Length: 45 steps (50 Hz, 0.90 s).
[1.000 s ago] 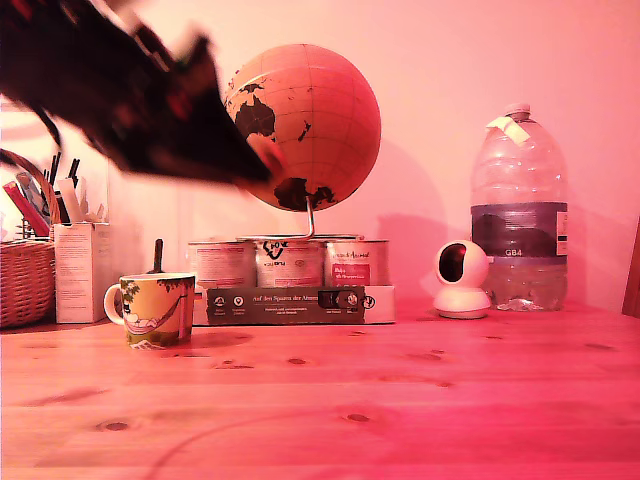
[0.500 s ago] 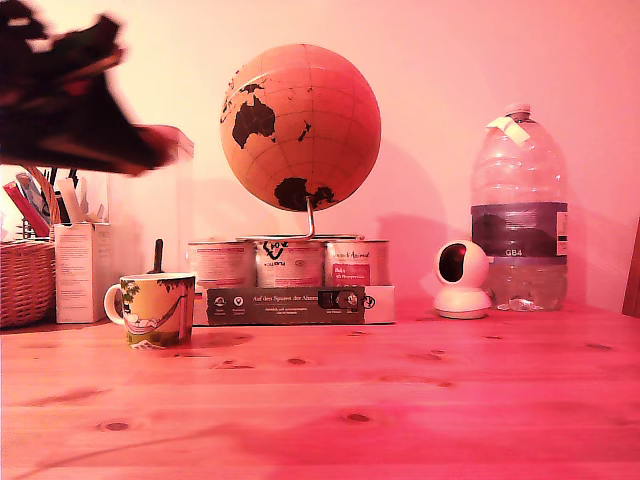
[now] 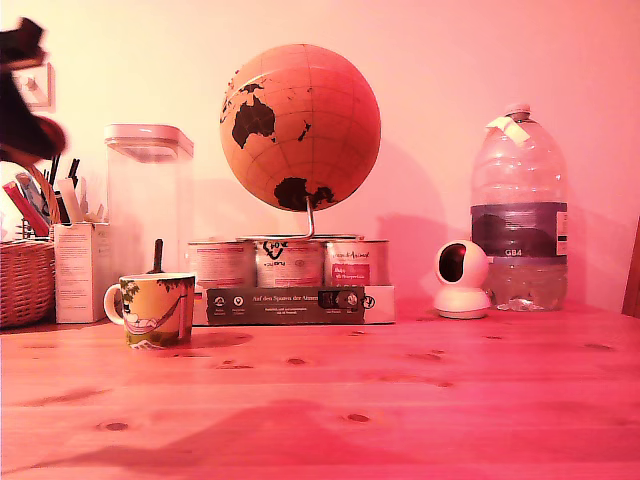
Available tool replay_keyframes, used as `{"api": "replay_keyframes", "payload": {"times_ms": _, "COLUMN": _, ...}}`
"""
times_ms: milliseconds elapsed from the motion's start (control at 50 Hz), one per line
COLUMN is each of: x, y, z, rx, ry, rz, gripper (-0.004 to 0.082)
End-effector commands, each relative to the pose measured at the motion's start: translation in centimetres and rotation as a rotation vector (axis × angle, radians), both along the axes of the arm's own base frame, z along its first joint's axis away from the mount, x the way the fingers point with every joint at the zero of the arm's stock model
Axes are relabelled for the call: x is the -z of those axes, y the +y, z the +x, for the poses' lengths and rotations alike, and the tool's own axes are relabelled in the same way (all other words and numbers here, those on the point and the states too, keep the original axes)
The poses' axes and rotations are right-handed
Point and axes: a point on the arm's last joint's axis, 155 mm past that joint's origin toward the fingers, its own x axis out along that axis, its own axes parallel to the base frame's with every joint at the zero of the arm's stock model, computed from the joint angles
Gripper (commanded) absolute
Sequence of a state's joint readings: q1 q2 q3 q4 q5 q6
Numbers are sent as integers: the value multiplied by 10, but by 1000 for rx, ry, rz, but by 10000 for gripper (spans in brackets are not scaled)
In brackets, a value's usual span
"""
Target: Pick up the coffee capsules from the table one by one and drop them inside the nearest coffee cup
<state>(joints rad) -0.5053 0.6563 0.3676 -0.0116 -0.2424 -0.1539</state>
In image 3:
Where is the printed coffee mug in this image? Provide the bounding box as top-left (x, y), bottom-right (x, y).
top-left (103, 272), bottom-right (197, 351)

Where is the metal can with black print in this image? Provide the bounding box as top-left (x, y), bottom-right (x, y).
top-left (254, 238), bottom-right (325, 289)

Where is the metal can with red label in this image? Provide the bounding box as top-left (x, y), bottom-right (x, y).
top-left (323, 238), bottom-right (390, 287)

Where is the white box with black sleeve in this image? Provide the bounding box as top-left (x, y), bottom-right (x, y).
top-left (191, 283), bottom-right (397, 326)

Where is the metal can with pale label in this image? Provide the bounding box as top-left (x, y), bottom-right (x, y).
top-left (187, 239), bottom-right (257, 290)

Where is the globe on metal stand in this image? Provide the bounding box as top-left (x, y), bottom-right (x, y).
top-left (218, 43), bottom-right (382, 241)

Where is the clear jar with white lid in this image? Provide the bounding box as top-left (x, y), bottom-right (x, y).
top-left (103, 123), bottom-right (195, 301)

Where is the large clear water bottle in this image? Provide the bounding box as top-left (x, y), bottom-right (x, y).
top-left (469, 102), bottom-right (570, 312)

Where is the white carton box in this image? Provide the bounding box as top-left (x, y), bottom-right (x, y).
top-left (53, 222), bottom-right (112, 324)

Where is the white paper card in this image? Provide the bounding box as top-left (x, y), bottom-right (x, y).
top-left (55, 178), bottom-right (82, 225)

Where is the red flat pack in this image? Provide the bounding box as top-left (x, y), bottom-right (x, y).
top-left (2, 182), bottom-right (51, 237)

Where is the wicker basket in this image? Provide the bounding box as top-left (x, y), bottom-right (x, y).
top-left (0, 165), bottom-right (62, 330)

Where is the brown wooden board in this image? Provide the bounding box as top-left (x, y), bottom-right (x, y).
top-left (621, 214), bottom-right (640, 319)

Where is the small white round camera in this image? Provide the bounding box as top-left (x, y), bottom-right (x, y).
top-left (433, 238), bottom-right (491, 320)

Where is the dark utensil handle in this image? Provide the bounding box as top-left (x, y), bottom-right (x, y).
top-left (146, 238), bottom-right (167, 276)

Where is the black wire rack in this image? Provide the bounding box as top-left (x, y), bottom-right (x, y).
top-left (17, 219), bottom-right (51, 243)

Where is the white picture frame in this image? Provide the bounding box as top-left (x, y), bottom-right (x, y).
top-left (13, 62), bottom-right (54, 109)

